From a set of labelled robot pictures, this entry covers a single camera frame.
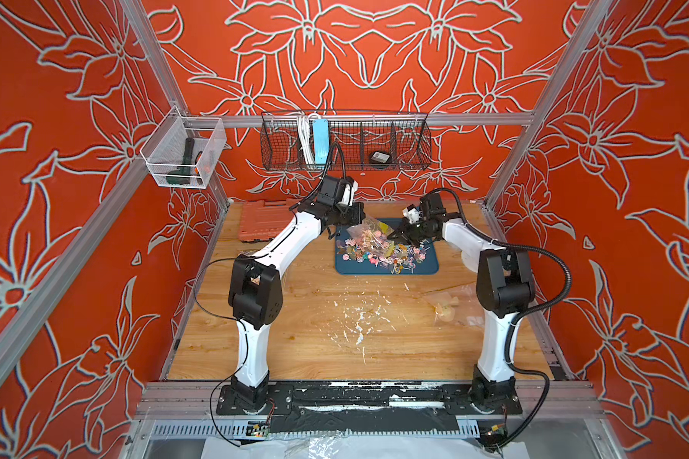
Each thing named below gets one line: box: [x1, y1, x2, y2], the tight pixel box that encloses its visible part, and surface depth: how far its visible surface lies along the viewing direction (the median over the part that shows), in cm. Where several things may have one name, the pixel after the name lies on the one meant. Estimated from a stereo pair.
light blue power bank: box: [311, 118, 331, 165], surface depth 91 cm
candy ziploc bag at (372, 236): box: [346, 213, 396, 258], surface depth 97 cm
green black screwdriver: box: [165, 137, 195, 186], surface depth 83 cm
